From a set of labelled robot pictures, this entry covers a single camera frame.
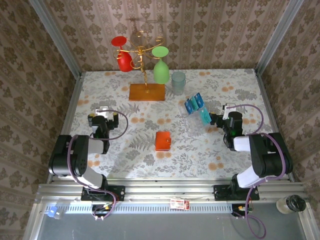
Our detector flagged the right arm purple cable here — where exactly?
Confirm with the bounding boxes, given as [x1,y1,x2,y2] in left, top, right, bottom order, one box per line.
[232,103,291,240]

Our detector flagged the aluminium frame post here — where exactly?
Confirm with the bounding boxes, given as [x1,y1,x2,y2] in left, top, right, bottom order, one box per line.
[254,0,300,76]
[27,0,83,79]

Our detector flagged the floral print tablecloth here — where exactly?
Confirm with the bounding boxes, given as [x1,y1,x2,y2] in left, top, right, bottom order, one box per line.
[58,68,289,180]

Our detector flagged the clear teal plastic cup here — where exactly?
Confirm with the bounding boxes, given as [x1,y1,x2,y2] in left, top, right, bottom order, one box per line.
[170,71,187,96]

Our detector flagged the red wine glass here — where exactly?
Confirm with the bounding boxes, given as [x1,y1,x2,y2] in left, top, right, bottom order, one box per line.
[110,35,134,73]

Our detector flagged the green wine glass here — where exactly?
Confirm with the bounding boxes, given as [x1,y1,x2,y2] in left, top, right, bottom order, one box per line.
[151,45,170,85]

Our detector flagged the grey metal base panel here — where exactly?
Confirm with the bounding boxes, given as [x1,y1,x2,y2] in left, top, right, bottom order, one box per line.
[23,202,320,240]

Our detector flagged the gold wire rack wooden base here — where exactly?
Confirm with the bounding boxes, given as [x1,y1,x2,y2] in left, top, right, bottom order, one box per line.
[113,30,167,102]

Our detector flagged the blue white connector plug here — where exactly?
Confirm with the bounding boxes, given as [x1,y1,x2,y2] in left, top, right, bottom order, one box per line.
[45,205,66,221]

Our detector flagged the teal VIP card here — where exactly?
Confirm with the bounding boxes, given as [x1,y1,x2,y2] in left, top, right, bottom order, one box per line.
[189,96,200,113]
[199,106,213,126]

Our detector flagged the blue VIP card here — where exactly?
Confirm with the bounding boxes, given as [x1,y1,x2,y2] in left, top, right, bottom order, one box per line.
[194,92,205,110]
[184,98,194,116]

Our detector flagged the black power connector block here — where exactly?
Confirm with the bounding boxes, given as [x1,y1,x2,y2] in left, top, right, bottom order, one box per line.
[91,203,114,218]
[231,203,252,218]

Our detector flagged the clear jar black lid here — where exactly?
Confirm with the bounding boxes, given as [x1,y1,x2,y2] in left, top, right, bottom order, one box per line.
[275,194,307,215]

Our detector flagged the aluminium table side rail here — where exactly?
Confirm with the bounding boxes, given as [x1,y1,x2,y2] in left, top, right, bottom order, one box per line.
[253,67,296,183]
[46,71,84,185]

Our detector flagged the orange card holder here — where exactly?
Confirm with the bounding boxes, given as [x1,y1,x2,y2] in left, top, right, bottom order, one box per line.
[155,131,172,152]

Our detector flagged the clear acrylic card stand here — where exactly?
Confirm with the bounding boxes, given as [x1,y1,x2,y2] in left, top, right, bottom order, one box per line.
[178,92,217,137]

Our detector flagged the red white sticker label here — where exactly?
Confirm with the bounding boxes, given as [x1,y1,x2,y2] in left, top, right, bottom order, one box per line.
[170,198,190,211]

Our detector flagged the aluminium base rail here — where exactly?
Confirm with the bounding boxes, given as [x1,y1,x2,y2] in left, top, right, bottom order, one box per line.
[34,177,309,204]

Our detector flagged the slotted grey cable duct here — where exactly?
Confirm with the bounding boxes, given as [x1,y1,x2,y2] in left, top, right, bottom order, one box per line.
[41,202,233,215]

